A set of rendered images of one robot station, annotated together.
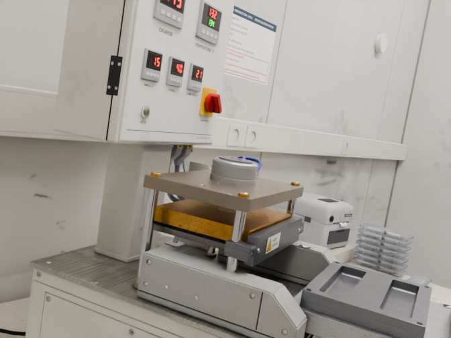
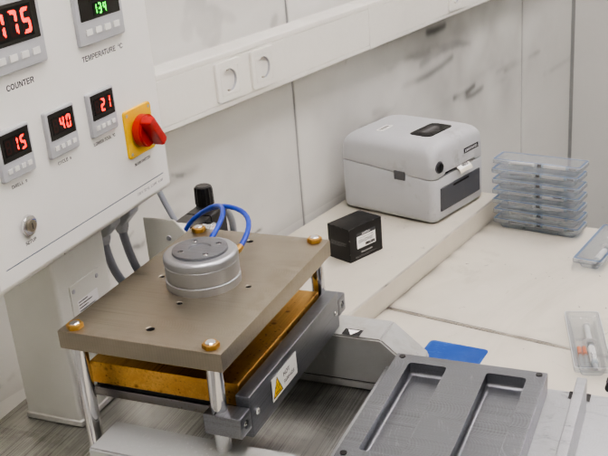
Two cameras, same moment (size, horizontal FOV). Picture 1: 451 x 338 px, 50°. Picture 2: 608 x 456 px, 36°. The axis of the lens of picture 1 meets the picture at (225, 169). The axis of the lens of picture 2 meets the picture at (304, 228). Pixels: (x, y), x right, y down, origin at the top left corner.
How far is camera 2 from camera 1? 34 cm
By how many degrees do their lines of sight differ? 16
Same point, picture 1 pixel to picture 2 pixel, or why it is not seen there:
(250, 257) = (244, 431)
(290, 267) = (337, 367)
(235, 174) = (201, 281)
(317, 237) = (421, 203)
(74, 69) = not seen: outside the picture
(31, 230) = not seen: outside the picture
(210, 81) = (132, 94)
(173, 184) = (103, 340)
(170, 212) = (116, 368)
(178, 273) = not seen: outside the picture
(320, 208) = (416, 154)
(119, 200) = (39, 341)
